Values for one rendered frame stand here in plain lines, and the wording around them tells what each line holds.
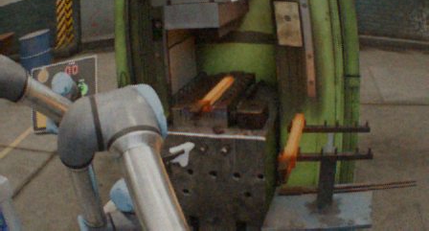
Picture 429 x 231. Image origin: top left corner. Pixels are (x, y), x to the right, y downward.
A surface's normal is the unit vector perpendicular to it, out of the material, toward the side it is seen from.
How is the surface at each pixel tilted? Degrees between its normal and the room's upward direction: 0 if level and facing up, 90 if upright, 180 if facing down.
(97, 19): 90
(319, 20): 90
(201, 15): 90
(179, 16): 90
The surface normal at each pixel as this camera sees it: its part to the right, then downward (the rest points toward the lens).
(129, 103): 0.22, -0.55
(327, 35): -0.31, 0.34
